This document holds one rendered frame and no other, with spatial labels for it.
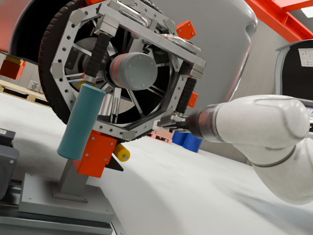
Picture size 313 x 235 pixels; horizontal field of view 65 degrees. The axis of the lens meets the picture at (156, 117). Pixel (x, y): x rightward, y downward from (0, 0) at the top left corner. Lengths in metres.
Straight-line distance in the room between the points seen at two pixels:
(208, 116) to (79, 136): 0.48
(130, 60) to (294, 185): 0.61
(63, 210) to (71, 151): 0.36
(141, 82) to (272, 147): 0.54
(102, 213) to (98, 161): 0.28
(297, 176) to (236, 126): 0.16
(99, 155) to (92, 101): 0.26
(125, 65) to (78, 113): 0.22
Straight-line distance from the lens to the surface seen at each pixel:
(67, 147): 0.89
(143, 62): 0.89
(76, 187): 1.25
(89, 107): 0.86
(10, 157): 1.03
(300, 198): 0.63
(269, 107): 0.47
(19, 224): 1.16
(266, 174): 0.57
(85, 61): 1.41
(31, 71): 6.97
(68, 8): 1.09
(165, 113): 1.11
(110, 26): 0.79
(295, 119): 0.47
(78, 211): 1.20
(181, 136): 8.25
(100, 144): 1.03
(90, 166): 1.05
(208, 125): 0.55
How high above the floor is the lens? 0.73
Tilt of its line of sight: 1 degrees down
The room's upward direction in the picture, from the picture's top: 21 degrees clockwise
